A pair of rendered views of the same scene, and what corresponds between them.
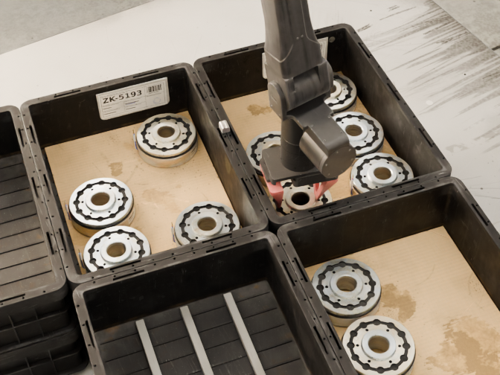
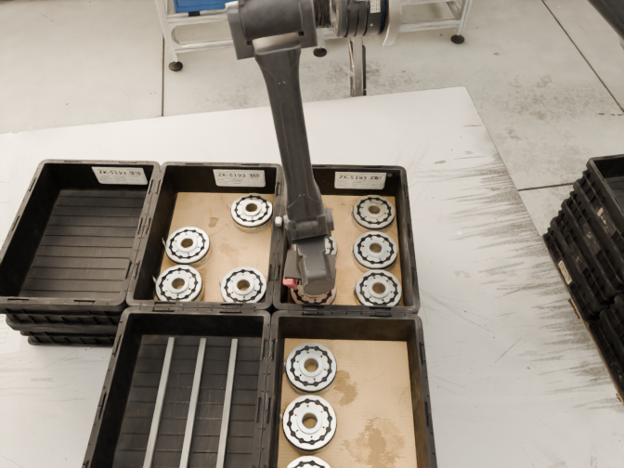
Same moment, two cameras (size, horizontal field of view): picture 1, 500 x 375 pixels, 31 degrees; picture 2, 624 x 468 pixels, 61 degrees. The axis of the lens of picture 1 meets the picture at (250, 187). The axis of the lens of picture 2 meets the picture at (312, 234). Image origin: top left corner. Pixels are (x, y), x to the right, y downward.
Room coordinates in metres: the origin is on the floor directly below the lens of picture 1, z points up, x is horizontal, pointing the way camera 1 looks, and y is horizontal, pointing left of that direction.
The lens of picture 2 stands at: (0.40, -0.28, 1.88)
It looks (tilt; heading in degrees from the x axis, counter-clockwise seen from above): 55 degrees down; 20
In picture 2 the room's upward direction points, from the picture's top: straight up
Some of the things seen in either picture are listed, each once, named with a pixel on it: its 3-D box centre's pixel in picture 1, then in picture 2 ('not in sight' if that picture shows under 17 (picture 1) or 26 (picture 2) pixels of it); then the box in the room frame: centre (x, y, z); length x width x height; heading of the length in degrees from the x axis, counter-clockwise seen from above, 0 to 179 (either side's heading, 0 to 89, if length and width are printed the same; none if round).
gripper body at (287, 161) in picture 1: (299, 149); (310, 260); (0.93, -0.08, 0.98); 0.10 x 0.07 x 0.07; 104
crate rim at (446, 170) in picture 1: (314, 117); (344, 233); (1.06, -0.11, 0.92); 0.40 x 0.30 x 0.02; 19
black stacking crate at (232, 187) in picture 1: (140, 187); (215, 243); (0.97, 0.18, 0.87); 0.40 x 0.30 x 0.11; 19
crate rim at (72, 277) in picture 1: (137, 165); (212, 230); (0.97, 0.18, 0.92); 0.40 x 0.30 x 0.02; 19
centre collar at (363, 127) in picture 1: (353, 131); (375, 248); (1.09, -0.18, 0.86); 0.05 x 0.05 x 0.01
